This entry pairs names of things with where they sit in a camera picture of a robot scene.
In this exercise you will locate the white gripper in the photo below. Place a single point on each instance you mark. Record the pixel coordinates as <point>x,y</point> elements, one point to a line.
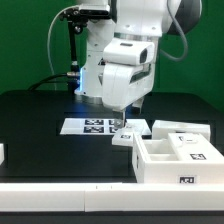
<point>123,85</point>

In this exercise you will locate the small white cabinet top panel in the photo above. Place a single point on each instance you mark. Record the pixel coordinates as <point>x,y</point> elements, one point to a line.
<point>124,136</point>

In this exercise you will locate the white cabinet body box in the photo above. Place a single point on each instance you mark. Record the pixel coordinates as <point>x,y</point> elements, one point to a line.
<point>154,162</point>

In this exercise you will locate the white cabinet door panel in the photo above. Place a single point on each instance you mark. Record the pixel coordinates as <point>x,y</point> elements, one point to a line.
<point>194,147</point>

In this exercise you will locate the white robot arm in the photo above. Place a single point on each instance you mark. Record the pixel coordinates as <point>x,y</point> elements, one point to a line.
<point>137,20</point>

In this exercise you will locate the long white cabinet side piece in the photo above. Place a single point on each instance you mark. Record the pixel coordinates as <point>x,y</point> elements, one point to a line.
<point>162,128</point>

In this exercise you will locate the white marker sheet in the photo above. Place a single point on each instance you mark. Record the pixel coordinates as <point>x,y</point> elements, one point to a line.
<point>100,126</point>

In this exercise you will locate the white front fence bar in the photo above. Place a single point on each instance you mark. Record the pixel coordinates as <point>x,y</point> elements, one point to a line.
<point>110,197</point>

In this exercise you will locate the white fence bar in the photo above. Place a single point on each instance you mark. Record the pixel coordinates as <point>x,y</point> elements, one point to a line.
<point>1,153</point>
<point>110,197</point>

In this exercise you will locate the white left fence bar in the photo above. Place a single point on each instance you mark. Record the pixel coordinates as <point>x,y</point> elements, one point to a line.
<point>1,153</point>

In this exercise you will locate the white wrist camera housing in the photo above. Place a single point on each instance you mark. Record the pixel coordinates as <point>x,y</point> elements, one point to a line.
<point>129,52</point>

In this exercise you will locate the black camera stand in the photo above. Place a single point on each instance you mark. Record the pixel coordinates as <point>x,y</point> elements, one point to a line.
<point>77,20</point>

